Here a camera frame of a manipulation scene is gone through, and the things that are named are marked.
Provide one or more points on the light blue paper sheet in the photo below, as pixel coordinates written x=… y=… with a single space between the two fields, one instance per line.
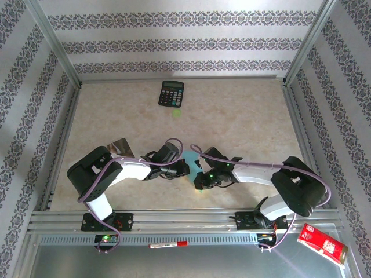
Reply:
x=191 y=157

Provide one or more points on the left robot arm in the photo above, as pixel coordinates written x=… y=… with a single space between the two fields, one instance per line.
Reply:
x=90 y=173

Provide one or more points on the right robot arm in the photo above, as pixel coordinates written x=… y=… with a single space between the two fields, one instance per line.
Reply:
x=292 y=185

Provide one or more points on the grey metal sheet panel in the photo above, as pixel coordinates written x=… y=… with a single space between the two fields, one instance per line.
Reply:
x=188 y=263

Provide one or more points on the green round sticker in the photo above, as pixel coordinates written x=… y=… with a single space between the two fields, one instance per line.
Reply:
x=176 y=113

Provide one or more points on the red white marker pen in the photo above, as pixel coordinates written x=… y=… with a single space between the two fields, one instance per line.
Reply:
x=168 y=244

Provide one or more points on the black calculator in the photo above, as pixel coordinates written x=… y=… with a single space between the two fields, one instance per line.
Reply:
x=171 y=94

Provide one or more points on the small controller board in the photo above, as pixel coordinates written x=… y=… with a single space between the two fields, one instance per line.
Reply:
x=265 y=239
x=105 y=239

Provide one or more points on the red carton box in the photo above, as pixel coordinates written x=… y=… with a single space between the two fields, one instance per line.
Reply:
x=321 y=243

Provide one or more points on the aluminium mounting rail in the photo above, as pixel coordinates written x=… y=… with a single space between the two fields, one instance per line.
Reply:
x=179 y=220

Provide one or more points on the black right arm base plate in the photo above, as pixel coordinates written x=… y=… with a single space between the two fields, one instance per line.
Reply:
x=243 y=221

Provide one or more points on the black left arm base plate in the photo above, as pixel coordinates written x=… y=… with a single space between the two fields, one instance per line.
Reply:
x=124 y=221

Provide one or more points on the aluminium back rail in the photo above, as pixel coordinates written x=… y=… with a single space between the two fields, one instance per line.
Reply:
x=179 y=78

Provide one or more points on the aluminium side rail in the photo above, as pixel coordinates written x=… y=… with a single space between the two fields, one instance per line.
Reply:
x=62 y=144
x=301 y=139

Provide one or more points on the aluminium frame post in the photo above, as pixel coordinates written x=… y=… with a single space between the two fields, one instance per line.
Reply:
x=52 y=40
x=310 y=43

